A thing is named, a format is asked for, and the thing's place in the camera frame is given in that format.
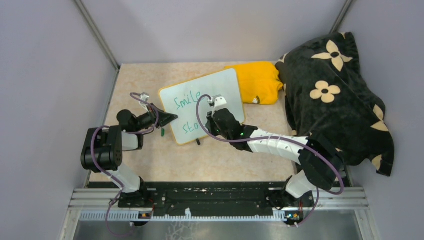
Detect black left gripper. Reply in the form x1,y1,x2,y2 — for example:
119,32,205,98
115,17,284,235
134,102,179,132

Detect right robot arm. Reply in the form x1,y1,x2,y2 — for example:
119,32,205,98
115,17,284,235
204,108,345,206

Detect metal corner post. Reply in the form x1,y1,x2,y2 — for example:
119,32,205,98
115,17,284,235
72,0,121,71
329,0,355,34

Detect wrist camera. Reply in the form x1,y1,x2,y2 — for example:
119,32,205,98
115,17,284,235
139,92,150,104
208,95,228,112

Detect folded yellow cloth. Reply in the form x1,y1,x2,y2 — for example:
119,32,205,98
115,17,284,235
224,61,283,105

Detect right metal corner post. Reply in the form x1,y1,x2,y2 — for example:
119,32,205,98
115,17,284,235
329,0,355,34

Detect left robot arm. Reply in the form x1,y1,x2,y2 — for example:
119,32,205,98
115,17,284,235
80,109,178,208

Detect yellow-framed whiteboard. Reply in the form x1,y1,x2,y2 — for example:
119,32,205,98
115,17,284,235
158,68,246,145

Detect black floral blanket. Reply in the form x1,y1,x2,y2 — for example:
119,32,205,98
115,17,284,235
275,32,395,177

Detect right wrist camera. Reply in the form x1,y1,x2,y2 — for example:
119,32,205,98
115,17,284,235
208,95,228,112

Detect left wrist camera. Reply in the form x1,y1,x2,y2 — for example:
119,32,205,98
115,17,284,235
139,92,150,104

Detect left metal corner post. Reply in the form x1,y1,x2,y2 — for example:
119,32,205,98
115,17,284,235
72,0,121,71

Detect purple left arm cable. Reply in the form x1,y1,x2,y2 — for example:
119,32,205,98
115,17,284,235
90,92,161,238

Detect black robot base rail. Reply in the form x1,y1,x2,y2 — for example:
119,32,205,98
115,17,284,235
117,181,314,225

